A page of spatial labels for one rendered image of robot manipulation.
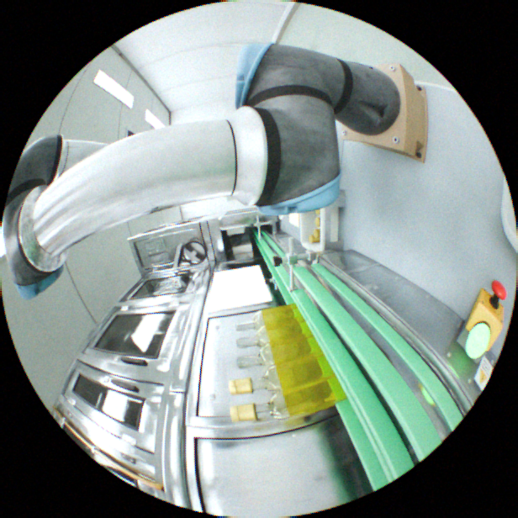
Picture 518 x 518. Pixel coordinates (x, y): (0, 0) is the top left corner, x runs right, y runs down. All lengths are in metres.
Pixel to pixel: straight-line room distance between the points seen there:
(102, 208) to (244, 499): 0.58
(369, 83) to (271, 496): 0.76
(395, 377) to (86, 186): 0.36
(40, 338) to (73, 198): 1.57
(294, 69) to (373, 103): 0.12
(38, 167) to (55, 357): 1.56
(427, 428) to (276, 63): 0.42
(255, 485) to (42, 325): 1.61
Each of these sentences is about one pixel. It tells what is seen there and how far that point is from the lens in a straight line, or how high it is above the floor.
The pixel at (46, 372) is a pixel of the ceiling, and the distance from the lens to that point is 1.74.
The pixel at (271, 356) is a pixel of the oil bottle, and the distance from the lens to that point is 0.34.
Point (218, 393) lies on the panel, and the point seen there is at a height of 1.23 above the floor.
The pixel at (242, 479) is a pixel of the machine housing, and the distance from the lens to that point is 0.50.
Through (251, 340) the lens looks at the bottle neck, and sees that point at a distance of 0.39.
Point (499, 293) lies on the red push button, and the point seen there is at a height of 0.81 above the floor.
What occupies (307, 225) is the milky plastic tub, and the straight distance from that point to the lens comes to 0.63.
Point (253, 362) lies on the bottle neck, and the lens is 0.36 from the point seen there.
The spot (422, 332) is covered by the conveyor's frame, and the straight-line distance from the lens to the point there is 0.28.
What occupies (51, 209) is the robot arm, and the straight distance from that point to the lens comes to 0.20.
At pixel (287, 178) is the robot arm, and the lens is 0.15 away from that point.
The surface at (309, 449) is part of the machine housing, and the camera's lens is 0.49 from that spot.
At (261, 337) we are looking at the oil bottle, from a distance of 0.38.
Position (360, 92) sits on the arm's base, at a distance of 0.27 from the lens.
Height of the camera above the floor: 1.09
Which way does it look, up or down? 5 degrees down
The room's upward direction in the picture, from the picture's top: 100 degrees counter-clockwise
